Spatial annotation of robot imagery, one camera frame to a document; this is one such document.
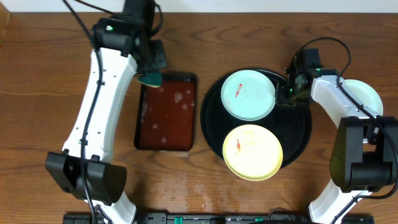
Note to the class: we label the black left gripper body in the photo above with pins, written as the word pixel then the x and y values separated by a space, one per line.
pixel 156 58

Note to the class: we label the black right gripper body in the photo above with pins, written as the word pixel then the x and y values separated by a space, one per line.
pixel 288 95

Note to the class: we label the green yellow sponge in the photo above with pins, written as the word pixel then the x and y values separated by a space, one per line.
pixel 151 79

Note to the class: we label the light green plate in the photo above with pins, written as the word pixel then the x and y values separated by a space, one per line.
pixel 366 94
pixel 248 95

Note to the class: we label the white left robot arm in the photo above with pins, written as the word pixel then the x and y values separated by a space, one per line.
pixel 123 46

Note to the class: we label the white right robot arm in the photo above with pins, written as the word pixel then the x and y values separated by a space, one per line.
pixel 363 163

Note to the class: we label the round black tray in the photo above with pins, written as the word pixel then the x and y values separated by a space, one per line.
pixel 292 126

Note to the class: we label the rectangular tray of red water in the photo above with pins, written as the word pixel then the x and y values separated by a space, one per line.
pixel 166 114

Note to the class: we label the yellow plate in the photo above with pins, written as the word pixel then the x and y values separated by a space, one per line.
pixel 252 152

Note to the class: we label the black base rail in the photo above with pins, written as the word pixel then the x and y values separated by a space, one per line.
pixel 162 218

